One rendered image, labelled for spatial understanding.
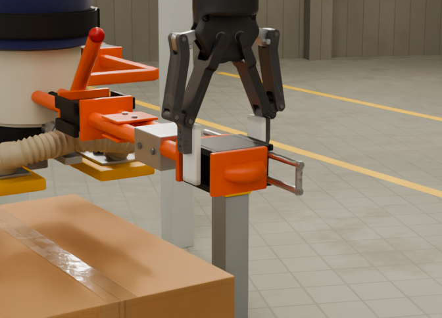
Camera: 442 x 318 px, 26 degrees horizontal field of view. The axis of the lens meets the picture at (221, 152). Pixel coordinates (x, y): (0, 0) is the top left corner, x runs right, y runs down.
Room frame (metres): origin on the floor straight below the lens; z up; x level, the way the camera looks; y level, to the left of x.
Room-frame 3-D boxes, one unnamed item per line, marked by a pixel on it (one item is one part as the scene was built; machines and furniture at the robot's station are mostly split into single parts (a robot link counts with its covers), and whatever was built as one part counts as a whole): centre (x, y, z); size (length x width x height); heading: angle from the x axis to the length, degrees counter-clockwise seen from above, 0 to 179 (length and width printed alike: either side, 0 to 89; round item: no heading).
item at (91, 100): (1.38, 0.18, 1.21); 0.10 x 0.08 x 0.06; 123
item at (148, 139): (1.20, 0.07, 1.20); 0.07 x 0.07 x 0.04; 33
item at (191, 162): (1.07, 0.03, 1.22); 0.03 x 0.01 x 0.07; 32
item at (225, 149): (1.08, 0.00, 1.20); 0.08 x 0.07 x 0.05; 33
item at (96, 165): (1.64, 0.24, 1.11); 0.34 x 0.10 x 0.05; 33
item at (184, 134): (1.06, 0.05, 1.24); 0.03 x 0.01 x 0.05; 122
